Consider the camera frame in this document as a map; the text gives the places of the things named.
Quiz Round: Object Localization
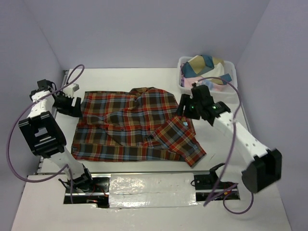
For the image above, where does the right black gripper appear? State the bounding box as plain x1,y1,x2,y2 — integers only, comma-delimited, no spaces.
175,93,202,120

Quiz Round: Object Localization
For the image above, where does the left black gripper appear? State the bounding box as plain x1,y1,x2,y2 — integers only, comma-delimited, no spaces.
51,92,82,117

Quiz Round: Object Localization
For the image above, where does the red brown plaid shirt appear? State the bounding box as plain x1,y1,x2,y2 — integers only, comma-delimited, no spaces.
71,87,206,167

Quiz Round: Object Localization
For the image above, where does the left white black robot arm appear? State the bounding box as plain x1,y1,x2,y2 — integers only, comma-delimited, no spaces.
18,79,94,193

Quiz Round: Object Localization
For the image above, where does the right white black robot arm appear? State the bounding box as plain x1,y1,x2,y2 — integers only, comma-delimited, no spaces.
177,85,282,193

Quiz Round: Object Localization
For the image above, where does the blue beige checked cloth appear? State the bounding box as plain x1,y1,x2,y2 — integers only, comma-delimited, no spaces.
180,55,232,87

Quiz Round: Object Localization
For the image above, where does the white plastic basket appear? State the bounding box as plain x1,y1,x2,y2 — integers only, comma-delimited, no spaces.
177,56,237,99

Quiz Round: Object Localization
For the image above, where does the silver foil cover plate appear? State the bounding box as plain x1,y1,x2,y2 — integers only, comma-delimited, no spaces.
109,173,197,208

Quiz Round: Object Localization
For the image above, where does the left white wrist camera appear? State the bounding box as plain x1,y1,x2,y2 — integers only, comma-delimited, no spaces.
62,83,79,99

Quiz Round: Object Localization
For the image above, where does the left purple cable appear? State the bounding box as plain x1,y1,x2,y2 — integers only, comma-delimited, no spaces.
5,64,85,204

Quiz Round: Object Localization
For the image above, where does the purple cable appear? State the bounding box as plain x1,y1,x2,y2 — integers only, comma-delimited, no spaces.
5,64,85,204
196,77,254,215

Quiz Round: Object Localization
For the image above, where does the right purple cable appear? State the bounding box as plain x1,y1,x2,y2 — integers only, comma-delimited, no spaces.
196,77,254,215

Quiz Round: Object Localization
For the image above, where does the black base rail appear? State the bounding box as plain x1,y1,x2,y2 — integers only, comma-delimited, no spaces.
64,171,241,209

